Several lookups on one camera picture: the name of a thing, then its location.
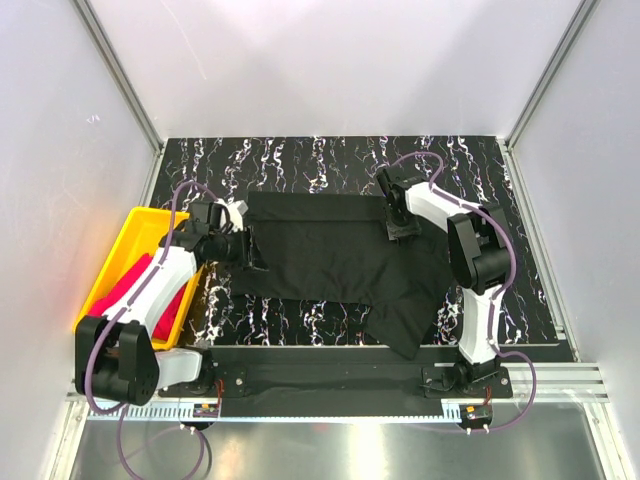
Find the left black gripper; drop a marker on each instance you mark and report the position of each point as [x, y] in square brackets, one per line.
[249, 254]

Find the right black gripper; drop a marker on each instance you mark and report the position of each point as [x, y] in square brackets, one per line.
[395, 232]

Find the black t shirt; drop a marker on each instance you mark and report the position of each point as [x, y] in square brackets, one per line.
[335, 248]

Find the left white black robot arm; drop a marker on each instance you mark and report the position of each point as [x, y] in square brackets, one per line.
[126, 334]

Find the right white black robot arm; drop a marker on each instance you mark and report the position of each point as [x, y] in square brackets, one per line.
[481, 258]

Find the yellow plastic bin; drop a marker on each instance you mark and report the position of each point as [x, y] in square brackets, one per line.
[140, 234]

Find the red t shirt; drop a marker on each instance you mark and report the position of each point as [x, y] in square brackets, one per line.
[150, 292]

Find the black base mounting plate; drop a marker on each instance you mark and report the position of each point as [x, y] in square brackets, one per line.
[335, 355]

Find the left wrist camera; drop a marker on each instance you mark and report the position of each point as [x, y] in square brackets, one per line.
[228, 217]

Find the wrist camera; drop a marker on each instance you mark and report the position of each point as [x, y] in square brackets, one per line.
[395, 177]
[228, 217]

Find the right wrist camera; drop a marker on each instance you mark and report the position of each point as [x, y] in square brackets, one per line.
[395, 177]

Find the white slotted cable duct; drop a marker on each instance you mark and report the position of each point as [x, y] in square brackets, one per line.
[428, 412]

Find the aluminium frame rail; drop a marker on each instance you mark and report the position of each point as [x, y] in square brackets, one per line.
[517, 381]

